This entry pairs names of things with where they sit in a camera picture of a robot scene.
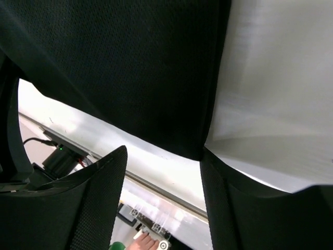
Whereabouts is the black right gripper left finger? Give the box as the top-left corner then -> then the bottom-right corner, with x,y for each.
1,146 -> 127,249

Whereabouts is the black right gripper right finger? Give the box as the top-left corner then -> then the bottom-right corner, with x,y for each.
200,151 -> 332,249

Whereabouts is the black t shirt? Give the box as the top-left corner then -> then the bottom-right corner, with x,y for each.
1,1 -> 232,160

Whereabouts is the bare human hand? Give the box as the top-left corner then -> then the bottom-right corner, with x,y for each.
126,233 -> 159,250

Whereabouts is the green round object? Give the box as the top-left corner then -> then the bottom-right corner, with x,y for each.
108,242 -> 126,250

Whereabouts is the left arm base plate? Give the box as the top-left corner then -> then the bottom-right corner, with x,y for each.
23,130 -> 93,185

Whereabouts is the aluminium frame with brackets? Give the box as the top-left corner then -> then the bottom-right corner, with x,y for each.
116,203 -> 177,249

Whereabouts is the aluminium table edge rail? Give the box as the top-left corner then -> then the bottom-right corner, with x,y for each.
19,113 -> 207,217

